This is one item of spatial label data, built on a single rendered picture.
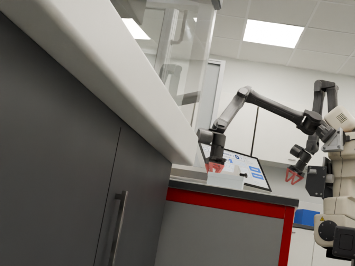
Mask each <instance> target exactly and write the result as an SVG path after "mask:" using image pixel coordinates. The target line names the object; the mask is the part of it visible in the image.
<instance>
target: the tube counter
mask: <svg viewBox="0 0 355 266"><path fill-rule="evenodd" d="M224 158H225V159H226V162H228V163H232V164H236V165H239V166H243V167H247V166H246V163H244V162H241V161H237V160H234V159H230V158H226V157H224Z"/></svg>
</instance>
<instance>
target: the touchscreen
mask: <svg viewBox="0 0 355 266"><path fill-rule="evenodd" d="M201 144H202V143H199V142H198V145H197V150H196V153H197V156H198V159H199V163H200V166H201V167H202V168H205V163H206V161H205V159H206V157H205V154H204V151H203V148H202V145H201ZM224 150H226V151H230V152H232V153H236V154H240V155H243V156H247V157H250V158H254V159H257V162H258V164H259V167H260V169H261V172H262V174H263V176H264V178H265V181H266V183H267V185H268V188H264V187H260V186H256V185H253V184H248V183H244V186H243V190H247V191H253V192H260V193H267V194H270V193H271V192H272V190H271V188H270V185H269V183H268V181H267V178H266V176H265V174H264V171H263V169H262V167H261V165H260V162H259V160H258V158H257V157H253V156H249V155H246V154H242V153H239V152H236V151H233V150H229V149H225V148H224Z"/></svg>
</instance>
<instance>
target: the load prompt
mask: <svg viewBox="0 0 355 266"><path fill-rule="evenodd" d="M208 150H209V152H210V150H211V147H209V146H208ZM223 156H226V157H230V158H233V159H237V160H240V161H244V158H243V156H240V155H236V154H233V153H229V152H227V151H224V152H223Z"/></svg>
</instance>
